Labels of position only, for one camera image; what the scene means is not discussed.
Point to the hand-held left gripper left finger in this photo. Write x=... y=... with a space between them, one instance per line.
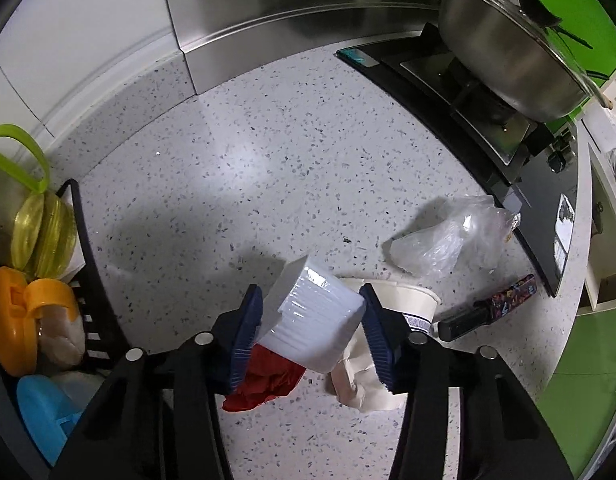
x=245 y=332

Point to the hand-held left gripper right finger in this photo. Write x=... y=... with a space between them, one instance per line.
x=377 y=340

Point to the white square plastic cup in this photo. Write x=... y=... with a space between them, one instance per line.
x=313 y=320

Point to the white patterned paper cup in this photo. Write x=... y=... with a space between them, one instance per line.
x=407 y=300

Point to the red cloth scrap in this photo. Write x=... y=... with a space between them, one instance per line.
x=268 y=385

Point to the clear plastic bag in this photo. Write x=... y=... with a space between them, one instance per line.
x=437 y=250

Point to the black jar tray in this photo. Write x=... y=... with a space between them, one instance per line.
x=90 y=280

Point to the black gas stove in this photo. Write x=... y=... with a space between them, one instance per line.
x=532 y=210

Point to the blue lidded jar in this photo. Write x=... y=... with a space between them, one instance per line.
x=38 y=410

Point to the green lidded jar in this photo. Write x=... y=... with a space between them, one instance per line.
x=38 y=235

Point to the orange lidded jar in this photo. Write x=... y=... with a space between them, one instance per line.
x=13 y=320

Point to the black stove knob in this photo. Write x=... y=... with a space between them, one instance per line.
x=557 y=164
x=563 y=142

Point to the steel cooking pot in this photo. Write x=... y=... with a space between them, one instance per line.
x=502 y=60

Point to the glass pot lid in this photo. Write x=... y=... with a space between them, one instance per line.
x=535 y=7

